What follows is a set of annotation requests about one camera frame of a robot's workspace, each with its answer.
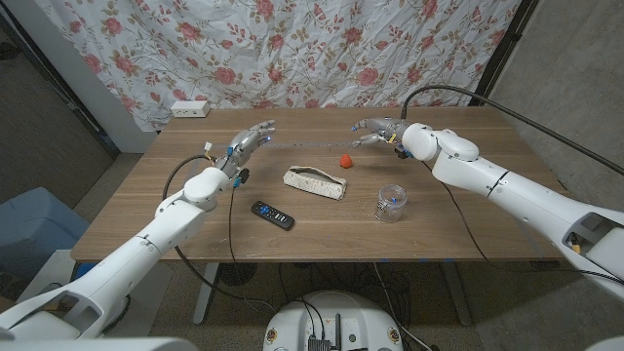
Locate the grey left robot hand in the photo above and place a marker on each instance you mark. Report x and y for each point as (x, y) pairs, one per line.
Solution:
(241, 148)

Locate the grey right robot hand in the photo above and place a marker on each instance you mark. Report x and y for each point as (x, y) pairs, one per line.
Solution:
(385, 129)

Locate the short red pen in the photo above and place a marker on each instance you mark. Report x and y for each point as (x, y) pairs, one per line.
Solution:
(345, 161)

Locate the cream dotted pen bag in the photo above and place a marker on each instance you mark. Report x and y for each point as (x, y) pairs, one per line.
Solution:
(314, 183)

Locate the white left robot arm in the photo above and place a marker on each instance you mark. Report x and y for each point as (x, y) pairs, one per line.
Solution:
(166, 229)

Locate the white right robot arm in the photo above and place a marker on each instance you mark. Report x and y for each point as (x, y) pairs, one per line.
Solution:
(512, 190)

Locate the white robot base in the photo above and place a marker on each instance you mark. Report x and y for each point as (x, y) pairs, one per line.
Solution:
(341, 317)

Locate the black TV remote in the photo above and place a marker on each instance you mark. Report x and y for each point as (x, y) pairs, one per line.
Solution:
(273, 215)

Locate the clear plastic cup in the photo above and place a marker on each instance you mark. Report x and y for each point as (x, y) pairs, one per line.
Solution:
(391, 205)

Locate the white power strip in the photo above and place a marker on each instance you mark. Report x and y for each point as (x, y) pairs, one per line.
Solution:
(189, 109)

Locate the floral fabric backdrop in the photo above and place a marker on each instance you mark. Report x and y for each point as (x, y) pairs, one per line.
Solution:
(292, 49)

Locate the black round floor disc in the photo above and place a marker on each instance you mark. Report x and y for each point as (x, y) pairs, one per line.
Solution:
(237, 274)

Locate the black stand pole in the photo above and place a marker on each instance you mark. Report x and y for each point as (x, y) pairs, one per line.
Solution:
(502, 53)

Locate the white table leg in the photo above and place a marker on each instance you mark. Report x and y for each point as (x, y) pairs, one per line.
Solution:
(206, 292)

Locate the grey table leg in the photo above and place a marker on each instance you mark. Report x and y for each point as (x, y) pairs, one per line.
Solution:
(457, 292)

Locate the blue floor pad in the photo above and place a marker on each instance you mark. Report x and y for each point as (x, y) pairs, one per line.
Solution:
(84, 270)

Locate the blue plastic bin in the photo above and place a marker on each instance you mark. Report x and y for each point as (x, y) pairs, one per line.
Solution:
(34, 219)

